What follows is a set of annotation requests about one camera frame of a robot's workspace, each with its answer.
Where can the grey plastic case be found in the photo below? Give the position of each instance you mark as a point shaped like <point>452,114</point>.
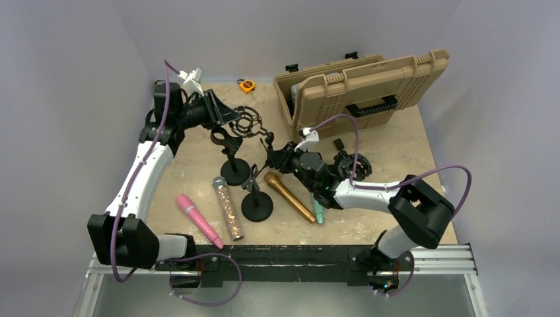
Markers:
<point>294,92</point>

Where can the teal microphone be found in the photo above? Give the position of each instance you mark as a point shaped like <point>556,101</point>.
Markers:
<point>318,210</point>

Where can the black stand for glitter mic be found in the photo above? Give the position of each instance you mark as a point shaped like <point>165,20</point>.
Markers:
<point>235,170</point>

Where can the black stand for gold mic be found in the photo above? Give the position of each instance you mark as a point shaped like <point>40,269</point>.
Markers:
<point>257,206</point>

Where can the tan plastic tool case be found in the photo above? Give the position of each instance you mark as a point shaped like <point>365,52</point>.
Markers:
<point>369,89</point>

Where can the black tripod shock mount stand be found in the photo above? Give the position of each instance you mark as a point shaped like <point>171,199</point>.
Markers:
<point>249,124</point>

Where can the yellow tape measure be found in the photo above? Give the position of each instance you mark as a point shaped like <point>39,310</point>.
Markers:
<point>246,86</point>

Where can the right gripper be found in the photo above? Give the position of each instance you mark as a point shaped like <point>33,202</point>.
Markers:
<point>281,158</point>

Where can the glitter silver microphone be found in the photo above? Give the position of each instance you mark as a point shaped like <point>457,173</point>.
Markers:
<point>234,227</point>

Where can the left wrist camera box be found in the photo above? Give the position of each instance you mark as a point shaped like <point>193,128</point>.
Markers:
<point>191,81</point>

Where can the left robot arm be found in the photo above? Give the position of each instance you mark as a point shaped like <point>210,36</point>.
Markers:
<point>120,235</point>

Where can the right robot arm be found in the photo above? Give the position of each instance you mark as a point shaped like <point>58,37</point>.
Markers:
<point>421,212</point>

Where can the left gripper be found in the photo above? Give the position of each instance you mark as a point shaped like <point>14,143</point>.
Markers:
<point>218,113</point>

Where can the gold microphone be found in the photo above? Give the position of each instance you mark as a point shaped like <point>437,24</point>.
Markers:
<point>274,182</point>

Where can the black aluminium base frame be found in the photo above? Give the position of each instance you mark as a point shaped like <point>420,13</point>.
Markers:
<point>293,263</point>

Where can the pink microphone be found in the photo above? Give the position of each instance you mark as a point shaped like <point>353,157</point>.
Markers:
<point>186,205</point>

